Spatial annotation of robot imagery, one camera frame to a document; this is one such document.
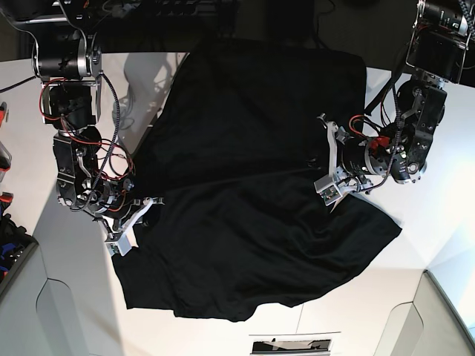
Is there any grey bin with clothes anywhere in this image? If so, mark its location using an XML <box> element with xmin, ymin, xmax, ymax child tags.
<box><xmin>1</xmin><ymin>192</ymin><xmax>39</xmax><ymax>298</ymax></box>

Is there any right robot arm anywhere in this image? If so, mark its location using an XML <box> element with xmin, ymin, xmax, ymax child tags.
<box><xmin>1</xmin><ymin>1</ymin><xmax>162</xmax><ymax>237</ymax></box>

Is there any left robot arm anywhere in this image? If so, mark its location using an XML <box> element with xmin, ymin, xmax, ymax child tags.
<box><xmin>314</xmin><ymin>1</ymin><xmax>474</xmax><ymax>205</ymax></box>

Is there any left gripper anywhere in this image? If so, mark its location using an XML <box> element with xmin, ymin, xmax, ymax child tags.
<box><xmin>318</xmin><ymin>113</ymin><xmax>390</xmax><ymax>196</ymax></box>

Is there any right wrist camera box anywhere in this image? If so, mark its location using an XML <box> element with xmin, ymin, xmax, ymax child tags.
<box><xmin>105</xmin><ymin>233</ymin><xmax>131</xmax><ymax>256</ymax></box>

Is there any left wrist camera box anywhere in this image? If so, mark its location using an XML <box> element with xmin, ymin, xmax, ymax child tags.
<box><xmin>314</xmin><ymin>176</ymin><xmax>343</xmax><ymax>206</ymax></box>

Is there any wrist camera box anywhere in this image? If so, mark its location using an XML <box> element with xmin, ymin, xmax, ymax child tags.
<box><xmin>105</xmin><ymin>233</ymin><xmax>131</xmax><ymax>256</ymax></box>
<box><xmin>314</xmin><ymin>176</ymin><xmax>343</xmax><ymax>206</ymax></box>

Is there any black t-shirt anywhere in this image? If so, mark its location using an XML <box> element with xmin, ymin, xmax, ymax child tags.
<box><xmin>112</xmin><ymin>39</ymin><xmax>401</xmax><ymax>322</ymax></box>

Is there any orange grey tool at edge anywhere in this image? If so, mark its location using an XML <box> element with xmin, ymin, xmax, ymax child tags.
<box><xmin>0</xmin><ymin>102</ymin><xmax>13</xmax><ymax>182</ymax></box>

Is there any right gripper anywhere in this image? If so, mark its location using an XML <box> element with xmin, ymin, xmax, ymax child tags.
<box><xmin>92</xmin><ymin>197</ymin><xmax>165</xmax><ymax>241</ymax></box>

